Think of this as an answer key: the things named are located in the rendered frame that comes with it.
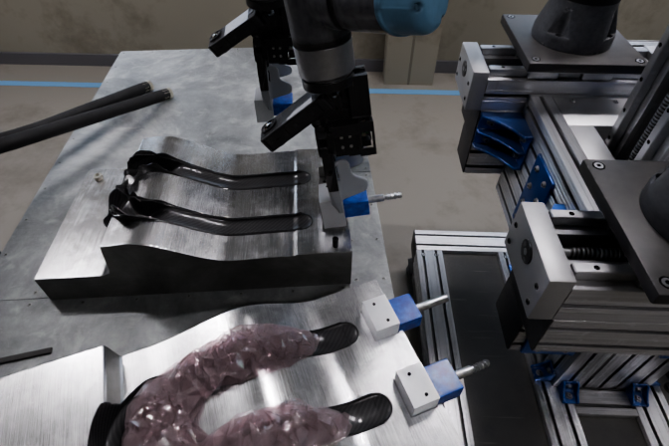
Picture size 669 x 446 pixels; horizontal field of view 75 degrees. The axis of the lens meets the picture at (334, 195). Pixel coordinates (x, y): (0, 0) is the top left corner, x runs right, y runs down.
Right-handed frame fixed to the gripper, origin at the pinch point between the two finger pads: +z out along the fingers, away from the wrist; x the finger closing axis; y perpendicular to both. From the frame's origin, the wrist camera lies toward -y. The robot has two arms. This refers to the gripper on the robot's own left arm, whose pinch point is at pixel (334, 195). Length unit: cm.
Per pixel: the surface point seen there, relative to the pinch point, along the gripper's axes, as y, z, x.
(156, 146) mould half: -31.2, -5.7, 15.1
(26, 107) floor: -178, 44, 189
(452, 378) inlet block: 12.1, 13.1, -25.6
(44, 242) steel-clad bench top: -55, 6, 7
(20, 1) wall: -178, -4, 234
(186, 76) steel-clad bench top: -39, 0, 66
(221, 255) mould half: -18.9, 4.2, -5.6
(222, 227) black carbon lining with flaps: -19.5, 3.6, 0.6
